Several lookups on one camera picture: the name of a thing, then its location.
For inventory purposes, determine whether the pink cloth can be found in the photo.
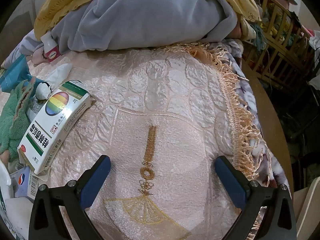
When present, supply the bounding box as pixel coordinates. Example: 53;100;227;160
24;47;48;64

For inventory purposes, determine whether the purple white patterned fleece blanket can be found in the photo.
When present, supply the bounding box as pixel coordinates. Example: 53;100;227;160
207;40;292;195

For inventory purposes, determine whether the grey fleece blanket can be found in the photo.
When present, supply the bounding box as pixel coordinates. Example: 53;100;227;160
51;0;240;52

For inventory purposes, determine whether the blue packet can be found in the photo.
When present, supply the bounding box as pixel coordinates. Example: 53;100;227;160
0;54;45;93

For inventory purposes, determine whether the white round bin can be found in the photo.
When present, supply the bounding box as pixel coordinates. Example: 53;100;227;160
292;176;320;233

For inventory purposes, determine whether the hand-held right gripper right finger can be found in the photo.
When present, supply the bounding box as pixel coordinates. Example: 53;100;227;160
214;156;298;240

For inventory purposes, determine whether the wooden crib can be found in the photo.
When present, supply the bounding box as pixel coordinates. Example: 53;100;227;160
240;0;318;80

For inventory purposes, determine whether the pink embroidered fringed bedspread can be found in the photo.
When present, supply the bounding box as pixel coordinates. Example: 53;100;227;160
0;42;272;240

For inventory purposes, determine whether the wooden bed frame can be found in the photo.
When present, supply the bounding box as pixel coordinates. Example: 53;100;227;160
240;57;295;195

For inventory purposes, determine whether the white medicine box rainbow circle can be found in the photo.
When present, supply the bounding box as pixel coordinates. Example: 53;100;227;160
17;80;92;175

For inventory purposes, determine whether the white pill bottle pink label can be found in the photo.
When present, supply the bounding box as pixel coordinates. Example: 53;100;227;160
41;31;60;63

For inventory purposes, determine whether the lavender white medicine box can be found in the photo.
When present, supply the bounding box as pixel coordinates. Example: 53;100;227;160
11;165;40;202

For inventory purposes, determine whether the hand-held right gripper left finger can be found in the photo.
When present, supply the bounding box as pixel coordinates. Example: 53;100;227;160
29;155;112;240

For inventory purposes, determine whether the white packaging bag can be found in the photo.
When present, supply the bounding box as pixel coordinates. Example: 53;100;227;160
0;160;33;232

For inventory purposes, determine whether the grey crumpled wrapper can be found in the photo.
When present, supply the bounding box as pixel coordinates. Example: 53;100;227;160
0;79;35;155

